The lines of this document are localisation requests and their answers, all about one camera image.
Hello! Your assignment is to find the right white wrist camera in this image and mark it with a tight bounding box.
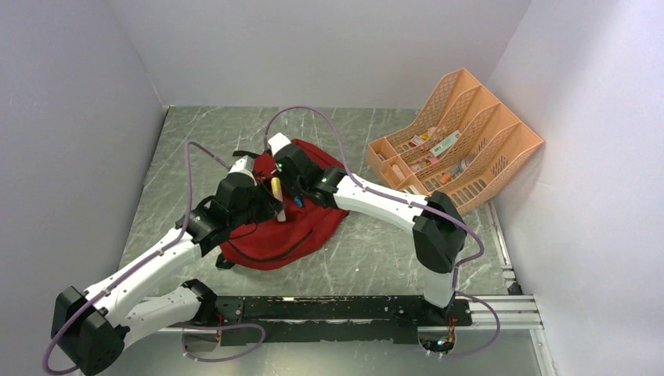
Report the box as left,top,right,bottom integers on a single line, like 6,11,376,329
267,132,291,155

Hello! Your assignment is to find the pink eraser in organizer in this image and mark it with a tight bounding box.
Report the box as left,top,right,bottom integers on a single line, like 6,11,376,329
390,164,406,182

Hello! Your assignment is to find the red student backpack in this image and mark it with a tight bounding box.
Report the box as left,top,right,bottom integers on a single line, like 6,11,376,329
211,152,349,270

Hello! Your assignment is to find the white blue-tipped pen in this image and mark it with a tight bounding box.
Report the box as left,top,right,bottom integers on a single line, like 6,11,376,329
294,196,305,208

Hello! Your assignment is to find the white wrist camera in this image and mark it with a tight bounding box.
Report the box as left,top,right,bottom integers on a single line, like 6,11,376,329
229,156,256,184
267,132,291,155

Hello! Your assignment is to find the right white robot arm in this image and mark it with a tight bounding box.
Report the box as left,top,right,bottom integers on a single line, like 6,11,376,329
268,134,467,324

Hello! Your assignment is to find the orange plastic file organizer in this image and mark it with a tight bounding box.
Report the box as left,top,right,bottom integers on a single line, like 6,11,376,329
366,68,544,213

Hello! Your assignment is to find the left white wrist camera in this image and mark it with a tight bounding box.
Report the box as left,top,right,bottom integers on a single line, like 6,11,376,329
229,156,256,184

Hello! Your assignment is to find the aluminium rail frame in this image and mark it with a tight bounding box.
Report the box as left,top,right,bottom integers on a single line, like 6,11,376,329
72,295,558,376

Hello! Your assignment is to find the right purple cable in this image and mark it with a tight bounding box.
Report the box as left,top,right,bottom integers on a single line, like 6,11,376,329
263,106,501,360

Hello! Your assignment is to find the white green box in organizer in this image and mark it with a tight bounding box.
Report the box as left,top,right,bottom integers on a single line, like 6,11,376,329
430,130,461,157

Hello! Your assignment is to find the orange capped small item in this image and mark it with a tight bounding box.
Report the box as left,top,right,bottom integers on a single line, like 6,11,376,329
437,172,453,185

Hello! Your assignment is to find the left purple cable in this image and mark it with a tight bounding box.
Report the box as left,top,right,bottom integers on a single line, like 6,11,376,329
42,141,266,376

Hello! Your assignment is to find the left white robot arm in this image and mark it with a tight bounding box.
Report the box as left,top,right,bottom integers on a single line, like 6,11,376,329
41,172,283,375

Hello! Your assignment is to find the purple cable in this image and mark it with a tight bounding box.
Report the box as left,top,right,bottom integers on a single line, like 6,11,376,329
263,106,501,360
42,141,266,376

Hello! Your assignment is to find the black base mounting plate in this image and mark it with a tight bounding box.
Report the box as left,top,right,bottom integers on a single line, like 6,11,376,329
164,293,474,347

